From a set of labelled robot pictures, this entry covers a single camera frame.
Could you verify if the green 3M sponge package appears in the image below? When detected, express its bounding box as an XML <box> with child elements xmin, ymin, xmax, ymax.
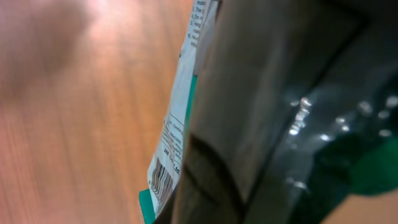
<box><xmin>139</xmin><ymin>0</ymin><xmax>397</xmax><ymax>223</ymax></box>

